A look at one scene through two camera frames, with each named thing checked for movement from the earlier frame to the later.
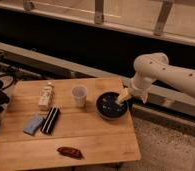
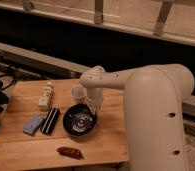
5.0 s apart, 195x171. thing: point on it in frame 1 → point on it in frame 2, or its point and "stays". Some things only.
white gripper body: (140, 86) → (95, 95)
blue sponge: (33, 125) stays
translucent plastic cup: (79, 93) stays
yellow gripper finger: (144, 97) → (98, 108)
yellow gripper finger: (126, 94) → (89, 105)
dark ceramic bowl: (108, 107) → (79, 120)
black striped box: (50, 120) stays
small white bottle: (45, 96) stays
